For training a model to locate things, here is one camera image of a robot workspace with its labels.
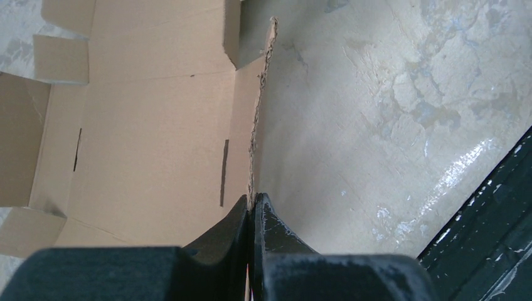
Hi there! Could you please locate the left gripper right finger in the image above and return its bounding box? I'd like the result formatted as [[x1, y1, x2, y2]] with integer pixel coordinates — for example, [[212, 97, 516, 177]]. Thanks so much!
[[251, 193, 438, 300]]

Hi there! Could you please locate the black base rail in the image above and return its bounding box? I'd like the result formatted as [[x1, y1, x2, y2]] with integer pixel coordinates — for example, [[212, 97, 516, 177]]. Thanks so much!
[[418, 130, 531, 300]]

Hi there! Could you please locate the brown cardboard box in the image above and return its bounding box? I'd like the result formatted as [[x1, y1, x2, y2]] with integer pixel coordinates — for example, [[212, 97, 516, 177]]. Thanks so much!
[[1, 1, 278, 258]]

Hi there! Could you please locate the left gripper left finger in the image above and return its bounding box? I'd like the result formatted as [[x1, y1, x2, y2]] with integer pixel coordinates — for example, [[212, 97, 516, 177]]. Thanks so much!
[[1, 196, 248, 300]]

